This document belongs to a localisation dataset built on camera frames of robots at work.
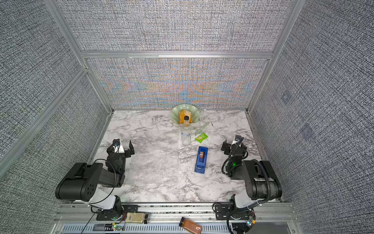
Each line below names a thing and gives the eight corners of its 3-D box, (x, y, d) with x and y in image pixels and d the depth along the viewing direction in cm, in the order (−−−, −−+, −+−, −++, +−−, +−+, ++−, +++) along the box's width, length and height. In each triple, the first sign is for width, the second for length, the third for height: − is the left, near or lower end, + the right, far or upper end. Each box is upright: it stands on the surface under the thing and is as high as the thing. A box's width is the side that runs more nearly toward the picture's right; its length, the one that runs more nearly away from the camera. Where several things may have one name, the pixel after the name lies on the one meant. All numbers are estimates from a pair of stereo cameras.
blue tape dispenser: (193, 172, 89) (194, 168, 84) (198, 150, 99) (198, 145, 93) (204, 174, 88) (205, 170, 83) (207, 152, 98) (208, 146, 92)
